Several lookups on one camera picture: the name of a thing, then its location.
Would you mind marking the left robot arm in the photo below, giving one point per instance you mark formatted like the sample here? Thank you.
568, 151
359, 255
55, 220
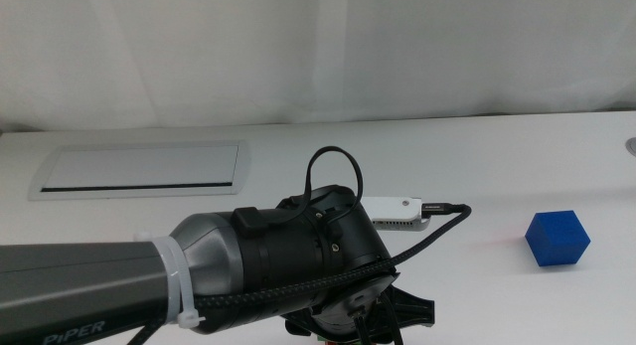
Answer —
99, 275

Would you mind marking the blue cube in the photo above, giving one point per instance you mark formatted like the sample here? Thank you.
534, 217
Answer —
556, 238

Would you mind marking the white curtain backdrop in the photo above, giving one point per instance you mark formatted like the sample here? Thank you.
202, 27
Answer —
298, 51

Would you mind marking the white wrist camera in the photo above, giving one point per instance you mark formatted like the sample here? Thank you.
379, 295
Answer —
392, 208

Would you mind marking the white zip tie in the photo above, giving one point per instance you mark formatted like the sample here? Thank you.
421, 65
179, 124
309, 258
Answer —
174, 265

